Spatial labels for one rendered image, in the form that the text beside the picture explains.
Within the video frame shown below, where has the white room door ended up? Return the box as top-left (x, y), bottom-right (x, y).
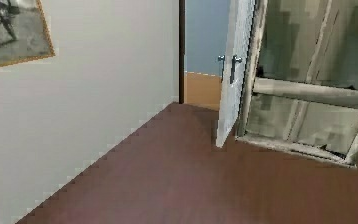
top-left (215, 0), bottom-right (257, 149)

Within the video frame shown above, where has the grey door handle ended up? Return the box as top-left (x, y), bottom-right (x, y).
top-left (229, 54), bottom-right (243, 85)
top-left (217, 54), bottom-right (227, 83)

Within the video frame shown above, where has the pale framed glass cabinet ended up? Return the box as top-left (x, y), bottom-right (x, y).
top-left (235, 0), bottom-right (358, 169)

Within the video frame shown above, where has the framed grey wall picture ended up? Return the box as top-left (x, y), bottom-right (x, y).
top-left (0, 0), bottom-right (56, 71)

